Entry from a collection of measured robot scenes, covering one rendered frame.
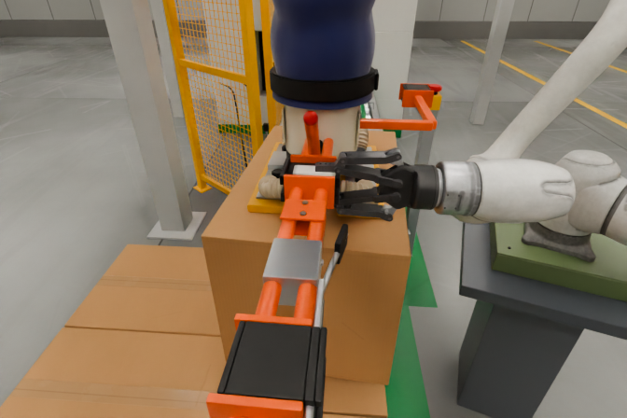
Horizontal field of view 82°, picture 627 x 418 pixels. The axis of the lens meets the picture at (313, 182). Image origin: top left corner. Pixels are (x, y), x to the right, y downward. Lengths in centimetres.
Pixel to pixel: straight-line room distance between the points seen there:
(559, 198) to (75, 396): 121
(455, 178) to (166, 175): 197
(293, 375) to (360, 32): 58
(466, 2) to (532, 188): 1005
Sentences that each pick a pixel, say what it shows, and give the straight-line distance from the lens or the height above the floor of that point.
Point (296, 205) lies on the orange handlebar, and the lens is 52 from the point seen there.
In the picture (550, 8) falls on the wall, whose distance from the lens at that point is 1147.
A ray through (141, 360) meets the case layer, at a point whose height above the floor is 54.
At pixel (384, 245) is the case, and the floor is 107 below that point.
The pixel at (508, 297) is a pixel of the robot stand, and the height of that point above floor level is 75.
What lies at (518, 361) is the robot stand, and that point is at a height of 36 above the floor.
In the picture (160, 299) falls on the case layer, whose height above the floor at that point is 54.
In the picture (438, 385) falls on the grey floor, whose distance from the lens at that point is 182.
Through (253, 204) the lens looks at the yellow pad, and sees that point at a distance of 77.
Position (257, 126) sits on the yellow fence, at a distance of 211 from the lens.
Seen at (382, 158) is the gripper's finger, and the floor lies 126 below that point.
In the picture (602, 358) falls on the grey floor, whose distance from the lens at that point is 223.
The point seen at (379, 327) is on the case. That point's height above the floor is 87.
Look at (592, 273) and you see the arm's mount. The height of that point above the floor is 82.
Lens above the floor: 151
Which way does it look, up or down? 31 degrees down
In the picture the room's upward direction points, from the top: straight up
